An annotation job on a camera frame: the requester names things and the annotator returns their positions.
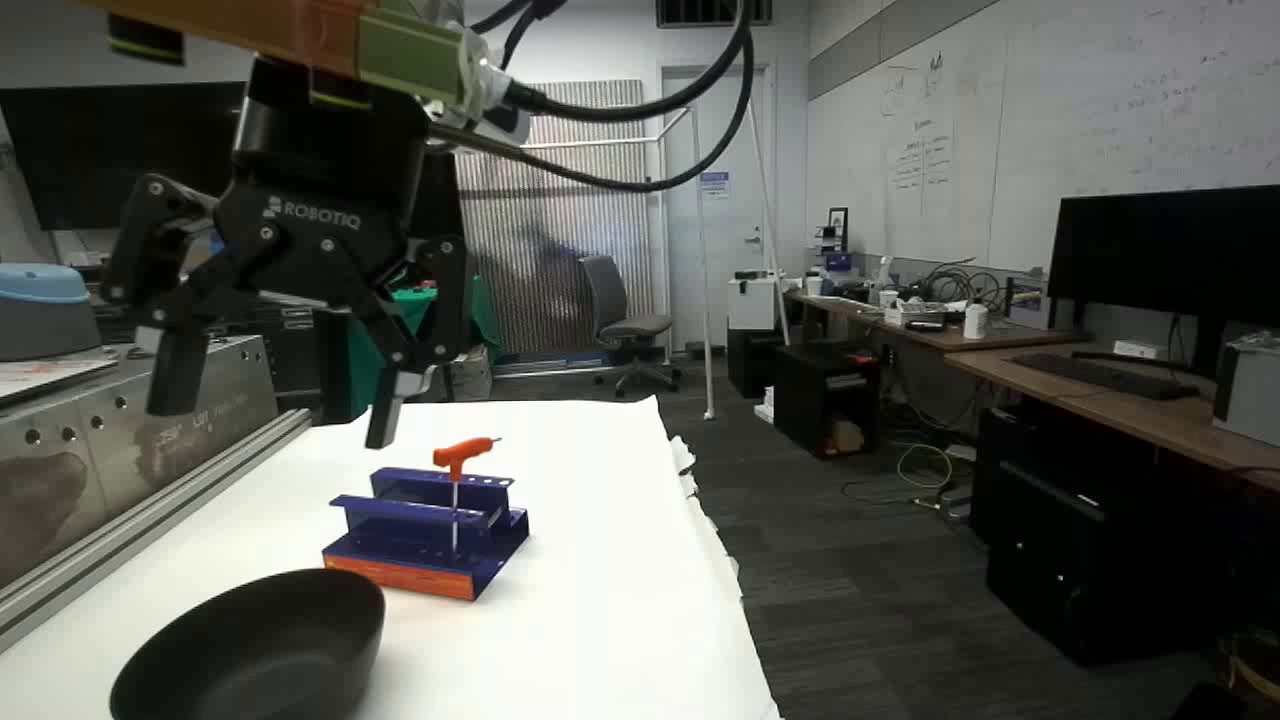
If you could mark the blue and orange tool rack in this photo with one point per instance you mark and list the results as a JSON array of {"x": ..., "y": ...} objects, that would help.
[{"x": 426, "y": 534}]

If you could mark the black computer monitor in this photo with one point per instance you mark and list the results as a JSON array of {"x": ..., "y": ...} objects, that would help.
[{"x": 1165, "y": 262}]

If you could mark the whiteboard with writing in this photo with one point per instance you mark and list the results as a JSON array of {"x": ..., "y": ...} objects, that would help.
[{"x": 1064, "y": 120}]

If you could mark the grey box on desk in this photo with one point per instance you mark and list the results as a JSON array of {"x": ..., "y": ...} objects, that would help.
[{"x": 1250, "y": 384}]

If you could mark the black keyboard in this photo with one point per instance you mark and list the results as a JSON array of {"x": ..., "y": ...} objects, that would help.
[{"x": 1107, "y": 375}]

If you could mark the black storage box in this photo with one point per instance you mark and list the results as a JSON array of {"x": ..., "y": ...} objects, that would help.
[{"x": 826, "y": 397}]

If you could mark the black bowl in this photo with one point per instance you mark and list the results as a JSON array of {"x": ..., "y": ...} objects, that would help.
[{"x": 255, "y": 649}]

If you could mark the large dark wall screen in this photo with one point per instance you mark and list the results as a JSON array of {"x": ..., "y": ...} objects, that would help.
[{"x": 104, "y": 145}]

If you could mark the aluminium frame rail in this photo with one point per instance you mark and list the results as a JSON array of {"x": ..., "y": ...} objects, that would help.
[{"x": 120, "y": 506}]

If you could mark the white cup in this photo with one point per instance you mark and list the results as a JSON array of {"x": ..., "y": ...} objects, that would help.
[{"x": 974, "y": 322}]

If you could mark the grey office chair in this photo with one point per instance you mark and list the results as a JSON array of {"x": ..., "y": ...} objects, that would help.
[{"x": 624, "y": 324}]

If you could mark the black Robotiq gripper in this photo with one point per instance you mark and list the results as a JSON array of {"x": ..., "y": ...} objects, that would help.
[{"x": 321, "y": 172}]

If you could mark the white table cloth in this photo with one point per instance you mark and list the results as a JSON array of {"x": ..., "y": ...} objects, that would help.
[{"x": 443, "y": 575}]

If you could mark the wooden desk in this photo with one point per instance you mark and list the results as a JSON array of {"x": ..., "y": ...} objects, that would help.
[{"x": 1093, "y": 384}]

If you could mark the grey blue device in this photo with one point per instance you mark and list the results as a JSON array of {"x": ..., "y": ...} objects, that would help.
[{"x": 46, "y": 309}]

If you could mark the black cabinet under desk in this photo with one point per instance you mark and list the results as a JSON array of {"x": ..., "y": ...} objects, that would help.
[{"x": 1107, "y": 544}]

